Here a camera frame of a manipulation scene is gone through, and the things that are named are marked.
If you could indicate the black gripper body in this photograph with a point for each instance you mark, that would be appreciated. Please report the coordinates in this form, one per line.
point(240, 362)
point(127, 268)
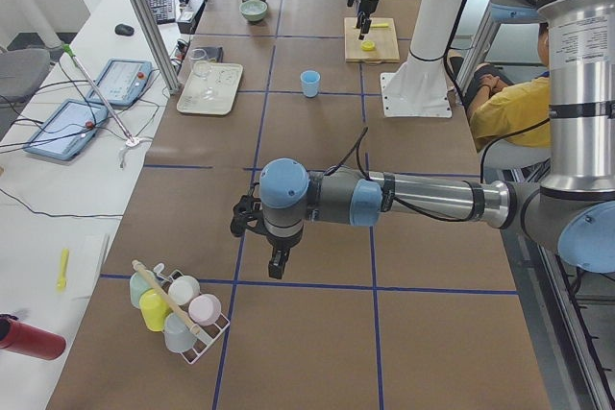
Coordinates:
point(367, 6)
point(282, 246)

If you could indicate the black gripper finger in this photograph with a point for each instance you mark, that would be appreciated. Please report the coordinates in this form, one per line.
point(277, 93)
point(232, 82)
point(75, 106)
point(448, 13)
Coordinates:
point(277, 262)
point(360, 35)
point(366, 25)

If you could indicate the yellow lemon slice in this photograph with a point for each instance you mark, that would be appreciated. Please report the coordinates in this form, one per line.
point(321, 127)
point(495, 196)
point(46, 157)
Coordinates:
point(368, 45)

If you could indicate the light blue cup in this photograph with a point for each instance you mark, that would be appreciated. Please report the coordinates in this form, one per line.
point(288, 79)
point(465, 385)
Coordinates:
point(310, 83)

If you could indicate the pink cup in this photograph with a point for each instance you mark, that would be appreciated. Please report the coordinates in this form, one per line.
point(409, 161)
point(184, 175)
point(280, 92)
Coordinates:
point(205, 309)

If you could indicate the white cup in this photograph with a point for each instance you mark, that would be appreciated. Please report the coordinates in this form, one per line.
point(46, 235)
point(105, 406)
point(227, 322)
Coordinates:
point(183, 290)

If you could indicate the grey blue cup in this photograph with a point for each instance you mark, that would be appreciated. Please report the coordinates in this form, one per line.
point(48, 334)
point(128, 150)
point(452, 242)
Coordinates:
point(177, 337)

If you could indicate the yellow cup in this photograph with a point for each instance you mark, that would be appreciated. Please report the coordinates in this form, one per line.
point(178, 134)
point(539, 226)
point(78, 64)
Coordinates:
point(154, 310)

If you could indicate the mint green cup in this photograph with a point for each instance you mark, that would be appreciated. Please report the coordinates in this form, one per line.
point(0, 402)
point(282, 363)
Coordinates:
point(137, 287)

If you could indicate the bamboo cutting board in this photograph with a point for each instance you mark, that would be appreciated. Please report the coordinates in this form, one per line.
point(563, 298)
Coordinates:
point(379, 45)

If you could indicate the green bowl of ice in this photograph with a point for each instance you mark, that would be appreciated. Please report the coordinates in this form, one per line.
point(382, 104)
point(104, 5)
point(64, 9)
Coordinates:
point(253, 10)

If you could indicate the cream bear tray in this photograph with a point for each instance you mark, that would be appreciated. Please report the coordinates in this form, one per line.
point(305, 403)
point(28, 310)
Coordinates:
point(224, 79)

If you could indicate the clear wine glass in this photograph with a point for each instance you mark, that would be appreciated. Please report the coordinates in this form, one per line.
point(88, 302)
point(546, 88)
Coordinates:
point(201, 67)

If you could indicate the person in yellow shirt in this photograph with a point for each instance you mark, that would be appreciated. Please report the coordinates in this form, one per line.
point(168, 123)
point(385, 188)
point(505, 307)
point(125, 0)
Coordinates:
point(496, 107)

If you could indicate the green tipped metal rod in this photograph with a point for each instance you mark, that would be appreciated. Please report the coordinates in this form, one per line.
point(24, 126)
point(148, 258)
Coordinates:
point(131, 140)

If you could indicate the black keyboard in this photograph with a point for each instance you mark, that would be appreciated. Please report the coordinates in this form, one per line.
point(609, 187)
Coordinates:
point(164, 11)

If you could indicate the yellow plastic spoon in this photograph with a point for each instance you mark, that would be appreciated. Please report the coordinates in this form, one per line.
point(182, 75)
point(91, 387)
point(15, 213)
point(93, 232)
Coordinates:
point(61, 279)

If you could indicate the far blue teach pendant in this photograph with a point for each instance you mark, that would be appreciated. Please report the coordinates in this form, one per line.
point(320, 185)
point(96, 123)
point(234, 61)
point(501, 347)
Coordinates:
point(122, 81)

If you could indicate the blue teach pendant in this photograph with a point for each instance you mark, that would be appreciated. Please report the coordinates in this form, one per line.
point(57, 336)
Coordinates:
point(67, 130)
point(122, 81)

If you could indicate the black computer mouse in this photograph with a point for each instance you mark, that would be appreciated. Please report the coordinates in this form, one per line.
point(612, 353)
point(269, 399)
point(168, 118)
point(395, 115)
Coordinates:
point(124, 30)

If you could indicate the near blue teach pendant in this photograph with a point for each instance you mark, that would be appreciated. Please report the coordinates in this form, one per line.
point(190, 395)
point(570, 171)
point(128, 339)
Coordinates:
point(67, 130)

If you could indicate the red water bottle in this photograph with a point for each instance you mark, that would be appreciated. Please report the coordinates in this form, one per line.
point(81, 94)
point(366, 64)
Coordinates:
point(29, 340)

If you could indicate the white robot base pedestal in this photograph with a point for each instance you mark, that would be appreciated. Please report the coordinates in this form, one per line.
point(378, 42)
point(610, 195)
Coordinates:
point(418, 88)

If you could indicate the white wire cup rack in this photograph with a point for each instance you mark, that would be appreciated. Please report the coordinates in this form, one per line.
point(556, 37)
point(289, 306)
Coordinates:
point(206, 336)

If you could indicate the aluminium frame post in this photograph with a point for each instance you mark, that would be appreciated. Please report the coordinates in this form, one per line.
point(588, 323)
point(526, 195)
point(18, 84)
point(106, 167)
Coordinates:
point(156, 44)

